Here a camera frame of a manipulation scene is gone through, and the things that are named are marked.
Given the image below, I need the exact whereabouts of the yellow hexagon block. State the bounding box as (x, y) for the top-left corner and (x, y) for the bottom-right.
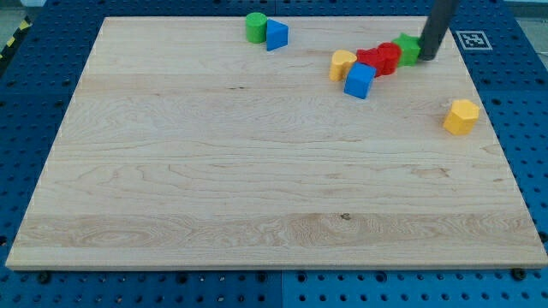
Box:
(443, 99), (480, 135)

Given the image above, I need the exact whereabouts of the green star block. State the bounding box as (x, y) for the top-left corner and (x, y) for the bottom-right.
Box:
(392, 33), (420, 67)

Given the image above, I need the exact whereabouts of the green cylinder block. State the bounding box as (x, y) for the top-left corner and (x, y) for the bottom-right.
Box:
(245, 12), (268, 44)

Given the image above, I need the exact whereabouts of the white fiducial marker tag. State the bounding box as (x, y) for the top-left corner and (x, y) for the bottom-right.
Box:
(456, 30), (492, 50)

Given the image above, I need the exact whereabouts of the yellow black hazard tape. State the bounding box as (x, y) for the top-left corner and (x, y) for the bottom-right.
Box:
(1, 15), (33, 61)

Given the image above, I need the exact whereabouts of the yellow heart block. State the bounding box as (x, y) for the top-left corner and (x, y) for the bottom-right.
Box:
(329, 50), (357, 81)

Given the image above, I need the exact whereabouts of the blue cube block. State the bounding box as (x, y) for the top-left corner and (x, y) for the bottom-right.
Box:
(343, 62), (377, 99)

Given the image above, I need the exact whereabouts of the blue triangle block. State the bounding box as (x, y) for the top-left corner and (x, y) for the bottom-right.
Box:
(266, 19), (289, 51)

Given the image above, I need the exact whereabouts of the light wooden board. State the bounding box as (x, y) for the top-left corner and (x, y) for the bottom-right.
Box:
(6, 17), (547, 271)

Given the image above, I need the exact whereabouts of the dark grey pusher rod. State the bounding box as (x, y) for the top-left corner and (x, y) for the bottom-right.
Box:
(418, 0), (460, 61)

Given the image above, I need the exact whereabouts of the red cylinder block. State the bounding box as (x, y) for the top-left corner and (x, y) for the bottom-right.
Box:
(378, 42), (402, 75)

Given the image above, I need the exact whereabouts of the red star block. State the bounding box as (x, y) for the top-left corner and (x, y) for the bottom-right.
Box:
(356, 48), (385, 77)

